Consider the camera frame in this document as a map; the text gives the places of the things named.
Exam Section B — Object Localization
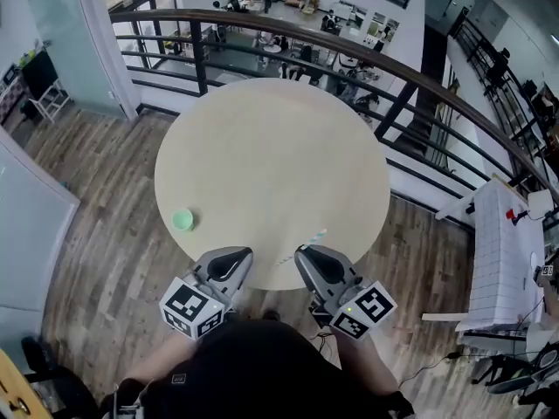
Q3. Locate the white metal rack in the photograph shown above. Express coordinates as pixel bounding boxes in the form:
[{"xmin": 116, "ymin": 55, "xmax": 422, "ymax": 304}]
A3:
[{"xmin": 27, "ymin": 79, "xmax": 72, "ymax": 125}]

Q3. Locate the person's left forearm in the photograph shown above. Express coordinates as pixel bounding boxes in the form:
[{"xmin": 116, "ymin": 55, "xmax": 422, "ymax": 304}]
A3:
[{"xmin": 124, "ymin": 332, "xmax": 200, "ymax": 384}]

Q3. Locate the black cabinet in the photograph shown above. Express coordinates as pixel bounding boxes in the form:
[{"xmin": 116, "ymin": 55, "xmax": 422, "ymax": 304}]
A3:
[{"xmin": 20, "ymin": 50, "xmax": 61, "ymax": 100}]

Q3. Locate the thin black cable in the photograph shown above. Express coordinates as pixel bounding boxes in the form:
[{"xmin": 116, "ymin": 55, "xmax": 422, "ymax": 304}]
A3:
[{"xmin": 397, "ymin": 350, "xmax": 460, "ymax": 388}]

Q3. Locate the person's right forearm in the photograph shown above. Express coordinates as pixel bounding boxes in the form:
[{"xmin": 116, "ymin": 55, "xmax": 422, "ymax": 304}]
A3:
[{"xmin": 330, "ymin": 327, "xmax": 402, "ymax": 395}]

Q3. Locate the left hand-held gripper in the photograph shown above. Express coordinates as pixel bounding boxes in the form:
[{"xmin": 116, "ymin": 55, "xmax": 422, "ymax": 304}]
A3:
[{"xmin": 158, "ymin": 244, "xmax": 254, "ymax": 341}]

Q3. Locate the glass partition with white blinds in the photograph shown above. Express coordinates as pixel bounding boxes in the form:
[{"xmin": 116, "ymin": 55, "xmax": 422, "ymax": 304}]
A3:
[{"xmin": 0, "ymin": 124, "xmax": 83, "ymax": 314}]

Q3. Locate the striped straw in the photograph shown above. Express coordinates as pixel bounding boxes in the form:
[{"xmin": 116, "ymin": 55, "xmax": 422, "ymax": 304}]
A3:
[{"xmin": 276, "ymin": 228, "xmax": 328, "ymax": 267}]

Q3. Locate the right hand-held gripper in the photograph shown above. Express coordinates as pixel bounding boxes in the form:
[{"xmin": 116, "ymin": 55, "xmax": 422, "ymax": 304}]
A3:
[{"xmin": 293, "ymin": 244, "xmax": 399, "ymax": 343}]

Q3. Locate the white grid board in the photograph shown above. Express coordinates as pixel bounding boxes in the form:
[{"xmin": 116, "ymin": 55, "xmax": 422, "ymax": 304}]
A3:
[{"xmin": 455, "ymin": 178, "xmax": 548, "ymax": 335}]

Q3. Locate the frosted glass door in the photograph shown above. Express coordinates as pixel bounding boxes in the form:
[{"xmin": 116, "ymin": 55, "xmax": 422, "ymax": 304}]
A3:
[{"xmin": 24, "ymin": 0, "xmax": 135, "ymax": 120}]

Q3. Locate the black metal railing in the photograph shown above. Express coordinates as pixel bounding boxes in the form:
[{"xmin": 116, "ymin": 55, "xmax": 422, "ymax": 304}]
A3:
[{"xmin": 107, "ymin": 8, "xmax": 559, "ymax": 220}]

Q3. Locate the green cup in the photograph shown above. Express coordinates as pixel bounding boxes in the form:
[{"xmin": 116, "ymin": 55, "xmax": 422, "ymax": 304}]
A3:
[{"xmin": 170, "ymin": 207, "xmax": 197, "ymax": 233}]

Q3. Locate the person's black clothing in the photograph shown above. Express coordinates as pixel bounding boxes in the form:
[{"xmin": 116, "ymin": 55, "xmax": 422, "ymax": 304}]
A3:
[{"xmin": 99, "ymin": 319, "xmax": 417, "ymax": 419}]

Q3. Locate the yellow wooden table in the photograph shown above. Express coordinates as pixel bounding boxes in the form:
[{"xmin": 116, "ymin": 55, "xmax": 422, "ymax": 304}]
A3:
[{"xmin": 0, "ymin": 347, "xmax": 54, "ymax": 419}]

